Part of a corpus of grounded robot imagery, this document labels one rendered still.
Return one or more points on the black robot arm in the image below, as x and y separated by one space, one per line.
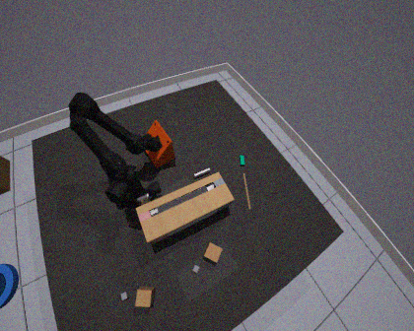
82 108

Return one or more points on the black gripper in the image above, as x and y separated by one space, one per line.
137 191

